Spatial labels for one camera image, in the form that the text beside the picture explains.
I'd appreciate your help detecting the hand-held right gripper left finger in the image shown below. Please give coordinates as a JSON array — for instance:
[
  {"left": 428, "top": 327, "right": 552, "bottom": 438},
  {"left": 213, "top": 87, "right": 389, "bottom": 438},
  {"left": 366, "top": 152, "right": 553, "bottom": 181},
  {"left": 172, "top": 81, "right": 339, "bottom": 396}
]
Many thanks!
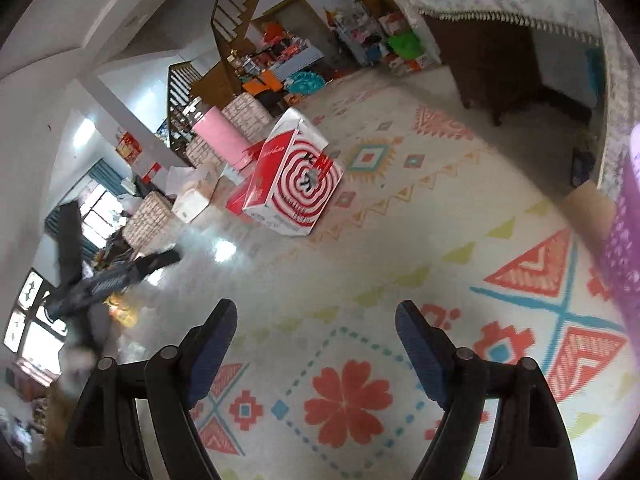
[{"left": 47, "top": 298, "right": 238, "bottom": 480}]

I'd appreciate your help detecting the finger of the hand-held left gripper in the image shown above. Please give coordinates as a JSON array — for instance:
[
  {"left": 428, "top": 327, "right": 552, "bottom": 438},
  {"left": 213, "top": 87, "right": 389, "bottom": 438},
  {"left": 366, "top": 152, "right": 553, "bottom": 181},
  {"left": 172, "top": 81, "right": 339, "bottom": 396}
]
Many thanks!
[{"left": 87, "top": 248, "right": 181, "bottom": 296}]

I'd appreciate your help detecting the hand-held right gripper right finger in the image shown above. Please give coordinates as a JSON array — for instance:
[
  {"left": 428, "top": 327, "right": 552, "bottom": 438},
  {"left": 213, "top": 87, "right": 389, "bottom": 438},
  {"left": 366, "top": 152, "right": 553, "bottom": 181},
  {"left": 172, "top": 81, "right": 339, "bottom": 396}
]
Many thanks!
[{"left": 395, "top": 300, "right": 576, "bottom": 480}]

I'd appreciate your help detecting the window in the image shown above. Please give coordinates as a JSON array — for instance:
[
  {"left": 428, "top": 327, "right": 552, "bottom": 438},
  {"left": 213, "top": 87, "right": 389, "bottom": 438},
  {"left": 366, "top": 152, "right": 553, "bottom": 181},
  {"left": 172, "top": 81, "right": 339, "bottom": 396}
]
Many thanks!
[{"left": 2, "top": 270, "right": 67, "bottom": 362}]

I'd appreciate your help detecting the brick patterned box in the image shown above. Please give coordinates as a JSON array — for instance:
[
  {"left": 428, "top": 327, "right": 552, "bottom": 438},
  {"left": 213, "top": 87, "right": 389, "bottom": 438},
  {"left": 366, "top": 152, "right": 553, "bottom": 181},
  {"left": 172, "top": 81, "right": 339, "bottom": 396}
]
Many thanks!
[
  {"left": 222, "top": 92, "right": 273, "bottom": 141},
  {"left": 185, "top": 132, "right": 226, "bottom": 168},
  {"left": 122, "top": 191, "right": 176, "bottom": 252}
]

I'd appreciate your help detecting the white cardboard box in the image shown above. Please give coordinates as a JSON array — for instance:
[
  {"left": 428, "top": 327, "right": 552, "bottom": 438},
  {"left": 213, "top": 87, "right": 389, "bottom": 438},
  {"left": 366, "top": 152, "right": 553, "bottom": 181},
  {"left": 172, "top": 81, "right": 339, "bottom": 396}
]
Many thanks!
[{"left": 172, "top": 165, "right": 224, "bottom": 224}]

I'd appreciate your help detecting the teal curtain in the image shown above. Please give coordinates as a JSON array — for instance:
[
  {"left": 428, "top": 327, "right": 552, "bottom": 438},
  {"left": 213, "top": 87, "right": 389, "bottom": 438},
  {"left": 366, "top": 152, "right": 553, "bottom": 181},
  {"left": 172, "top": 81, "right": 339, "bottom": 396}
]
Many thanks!
[{"left": 45, "top": 159, "right": 132, "bottom": 261}]

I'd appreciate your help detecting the patterned rug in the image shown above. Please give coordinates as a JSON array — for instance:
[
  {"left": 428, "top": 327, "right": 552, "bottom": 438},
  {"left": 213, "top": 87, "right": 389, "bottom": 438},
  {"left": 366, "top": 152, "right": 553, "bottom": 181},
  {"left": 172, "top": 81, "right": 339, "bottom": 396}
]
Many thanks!
[{"left": 190, "top": 67, "right": 640, "bottom": 480}]

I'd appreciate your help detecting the pink cylinder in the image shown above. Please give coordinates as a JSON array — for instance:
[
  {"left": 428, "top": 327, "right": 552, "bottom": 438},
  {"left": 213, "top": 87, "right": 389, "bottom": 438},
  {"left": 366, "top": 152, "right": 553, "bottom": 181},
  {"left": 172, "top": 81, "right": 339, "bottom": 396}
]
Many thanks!
[{"left": 192, "top": 109, "right": 251, "bottom": 166}]

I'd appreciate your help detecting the red white carton box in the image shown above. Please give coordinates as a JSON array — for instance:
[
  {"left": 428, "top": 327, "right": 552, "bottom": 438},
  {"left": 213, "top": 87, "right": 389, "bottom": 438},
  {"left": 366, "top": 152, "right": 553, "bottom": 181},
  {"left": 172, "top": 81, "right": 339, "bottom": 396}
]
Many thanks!
[{"left": 242, "top": 107, "right": 346, "bottom": 237}]

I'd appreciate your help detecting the brown cardboard piece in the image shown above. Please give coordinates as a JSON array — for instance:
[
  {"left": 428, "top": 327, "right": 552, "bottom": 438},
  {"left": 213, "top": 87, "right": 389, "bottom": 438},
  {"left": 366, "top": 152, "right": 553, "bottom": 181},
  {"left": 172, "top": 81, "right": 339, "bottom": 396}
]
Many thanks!
[{"left": 560, "top": 180, "right": 619, "bottom": 256}]

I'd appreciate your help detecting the teal fluffy item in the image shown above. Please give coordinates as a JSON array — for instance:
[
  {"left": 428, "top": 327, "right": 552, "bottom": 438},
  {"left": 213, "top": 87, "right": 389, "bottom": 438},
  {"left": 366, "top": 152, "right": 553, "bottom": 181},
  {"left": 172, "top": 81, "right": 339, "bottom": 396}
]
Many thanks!
[{"left": 287, "top": 70, "right": 324, "bottom": 96}]

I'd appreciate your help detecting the wooden staircase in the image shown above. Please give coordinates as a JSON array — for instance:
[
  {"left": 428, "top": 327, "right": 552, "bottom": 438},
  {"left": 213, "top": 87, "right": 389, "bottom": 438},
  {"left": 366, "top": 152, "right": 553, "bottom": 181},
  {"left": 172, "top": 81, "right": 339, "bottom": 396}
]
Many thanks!
[{"left": 167, "top": 0, "right": 261, "bottom": 151}]

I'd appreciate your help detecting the dark wooden cabinet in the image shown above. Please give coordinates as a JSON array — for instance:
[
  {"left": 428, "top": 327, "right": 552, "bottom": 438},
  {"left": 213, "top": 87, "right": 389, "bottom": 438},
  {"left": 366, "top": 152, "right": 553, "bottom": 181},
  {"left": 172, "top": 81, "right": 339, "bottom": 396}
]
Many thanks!
[{"left": 425, "top": 12, "right": 556, "bottom": 127}]

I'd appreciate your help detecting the green plastic basin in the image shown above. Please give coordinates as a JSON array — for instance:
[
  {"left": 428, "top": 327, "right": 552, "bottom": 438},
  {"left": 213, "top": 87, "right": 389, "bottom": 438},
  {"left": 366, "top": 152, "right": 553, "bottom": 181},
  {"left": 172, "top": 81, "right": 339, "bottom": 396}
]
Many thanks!
[{"left": 387, "top": 30, "right": 422, "bottom": 59}]

